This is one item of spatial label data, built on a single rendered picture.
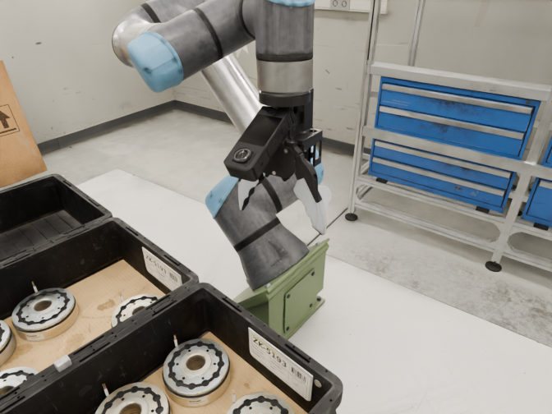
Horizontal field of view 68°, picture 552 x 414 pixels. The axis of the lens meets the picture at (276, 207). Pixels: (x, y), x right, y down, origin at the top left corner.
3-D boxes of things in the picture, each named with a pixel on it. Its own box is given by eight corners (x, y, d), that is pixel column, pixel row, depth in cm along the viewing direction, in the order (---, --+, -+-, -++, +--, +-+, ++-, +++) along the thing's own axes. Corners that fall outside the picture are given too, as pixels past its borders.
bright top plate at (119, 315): (145, 288, 79) (145, 286, 79) (182, 310, 74) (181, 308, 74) (99, 320, 72) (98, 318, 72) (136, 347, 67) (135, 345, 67)
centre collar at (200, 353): (199, 346, 67) (199, 343, 66) (218, 364, 64) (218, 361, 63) (173, 365, 64) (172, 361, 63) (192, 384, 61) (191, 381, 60)
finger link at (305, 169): (330, 195, 57) (299, 140, 56) (325, 200, 56) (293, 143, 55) (305, 206, 60) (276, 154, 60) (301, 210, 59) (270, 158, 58)
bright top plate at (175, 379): (203, 330, 70) (202, 328, 70) (241, 365, 64) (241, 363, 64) (150, 366, 64) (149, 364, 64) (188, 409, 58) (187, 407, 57)
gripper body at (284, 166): (323, 167, 63) (326, 87, 58) (295, 186, 57) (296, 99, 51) (281, 158, 67) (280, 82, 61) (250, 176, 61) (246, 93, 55)
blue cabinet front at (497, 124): (368, 173, 238) (381, 75, 209) (503, 212, 202) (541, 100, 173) (366, 176, 236) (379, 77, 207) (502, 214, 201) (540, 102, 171)
